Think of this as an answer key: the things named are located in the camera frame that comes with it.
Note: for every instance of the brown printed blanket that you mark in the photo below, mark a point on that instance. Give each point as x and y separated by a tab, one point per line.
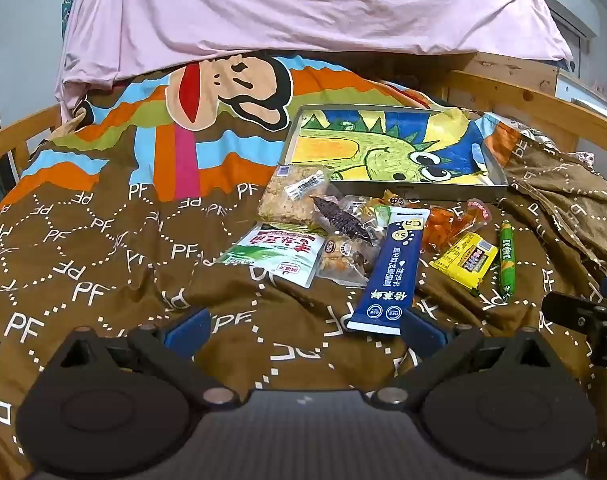
108	210

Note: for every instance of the wooden bed frame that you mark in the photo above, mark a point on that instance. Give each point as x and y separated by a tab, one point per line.
508	90

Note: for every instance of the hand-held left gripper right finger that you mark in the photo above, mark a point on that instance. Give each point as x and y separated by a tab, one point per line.
423	332

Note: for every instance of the clear packet of brown snacks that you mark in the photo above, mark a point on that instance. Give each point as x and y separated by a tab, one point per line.
341	257

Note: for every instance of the clear dark dried meat packet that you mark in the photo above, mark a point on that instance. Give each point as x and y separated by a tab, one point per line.
338	217

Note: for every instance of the green and white snack packet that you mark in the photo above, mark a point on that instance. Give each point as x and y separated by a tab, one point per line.
268	255

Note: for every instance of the brown and yellow snack packet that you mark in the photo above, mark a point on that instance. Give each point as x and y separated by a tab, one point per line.
386	200

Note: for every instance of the clear rice cracker packet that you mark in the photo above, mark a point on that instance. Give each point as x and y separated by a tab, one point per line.
283	202

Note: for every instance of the green sausage stick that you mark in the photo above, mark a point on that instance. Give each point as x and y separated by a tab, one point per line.
507	260

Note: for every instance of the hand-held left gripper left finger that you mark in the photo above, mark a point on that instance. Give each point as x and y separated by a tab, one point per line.
189	327

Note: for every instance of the small clear packet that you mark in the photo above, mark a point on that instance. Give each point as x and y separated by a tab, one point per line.
353	205

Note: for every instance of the long blue stick packet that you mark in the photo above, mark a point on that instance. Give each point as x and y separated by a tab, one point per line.
388	270

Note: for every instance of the pink bed sheet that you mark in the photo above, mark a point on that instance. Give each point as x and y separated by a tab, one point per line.
283	5

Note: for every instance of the clear packet of orange food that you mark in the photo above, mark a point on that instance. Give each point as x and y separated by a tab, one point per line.
441	225

